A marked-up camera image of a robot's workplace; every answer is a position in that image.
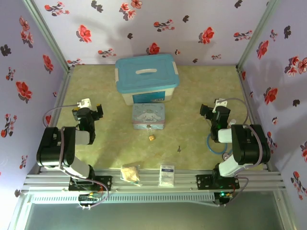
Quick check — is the cartoon tin box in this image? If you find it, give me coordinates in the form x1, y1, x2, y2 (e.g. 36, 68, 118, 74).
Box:
131, 103, 166, 131

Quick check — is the brass padlock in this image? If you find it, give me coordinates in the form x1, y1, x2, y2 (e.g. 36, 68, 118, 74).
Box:
146, 126, 156, 142

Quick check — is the blue tube stethoscope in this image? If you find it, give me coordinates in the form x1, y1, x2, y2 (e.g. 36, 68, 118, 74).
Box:
206, 133, 231, 161

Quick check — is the blue lidded storage box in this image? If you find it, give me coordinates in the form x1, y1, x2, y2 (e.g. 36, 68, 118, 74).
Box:
114, 54, 180, 106

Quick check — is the clear plastic bag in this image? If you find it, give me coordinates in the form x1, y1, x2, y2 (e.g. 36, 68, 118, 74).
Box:
119, 164, 142, 187

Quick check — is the white paper packet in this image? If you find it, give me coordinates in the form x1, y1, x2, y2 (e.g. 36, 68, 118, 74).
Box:
159, 164, 175, 187

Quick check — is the small controller board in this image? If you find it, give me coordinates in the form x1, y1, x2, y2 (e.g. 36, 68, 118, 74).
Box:
217, 191, 232, 201
78, 194, 100, 203

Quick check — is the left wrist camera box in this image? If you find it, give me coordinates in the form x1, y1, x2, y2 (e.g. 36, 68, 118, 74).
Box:
76, 97, 92, 110

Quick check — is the grey right arm cable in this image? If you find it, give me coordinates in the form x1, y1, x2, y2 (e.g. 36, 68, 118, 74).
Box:
222, 97, 263, 208

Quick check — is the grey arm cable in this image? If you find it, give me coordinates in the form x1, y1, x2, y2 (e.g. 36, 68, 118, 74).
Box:
222, 97, 263, 208
42, 104, 110, 210

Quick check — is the grey left arm cable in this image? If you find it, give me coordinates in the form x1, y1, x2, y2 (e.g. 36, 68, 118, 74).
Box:
42, 104, 110, 210

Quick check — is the aluminium table side rail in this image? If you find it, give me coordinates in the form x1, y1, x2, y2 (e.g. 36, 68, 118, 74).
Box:
39, 67, 74, 173
236, 67, 274, 171

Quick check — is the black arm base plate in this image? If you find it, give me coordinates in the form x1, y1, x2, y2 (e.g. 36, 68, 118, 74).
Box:
196, 174, 240, 190
69, 175, 113, 192

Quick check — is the aluminium frame rail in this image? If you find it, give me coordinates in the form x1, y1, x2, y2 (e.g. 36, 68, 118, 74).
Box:
21, 168, 286, 193

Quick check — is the aluminium corner post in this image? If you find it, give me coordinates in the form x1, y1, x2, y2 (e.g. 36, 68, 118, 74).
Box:
23, 0, 71, 70
236, 0, 282, 68

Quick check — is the white slotted cable duct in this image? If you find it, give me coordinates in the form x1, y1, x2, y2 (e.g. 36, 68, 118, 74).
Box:
31, 193, 215, 205

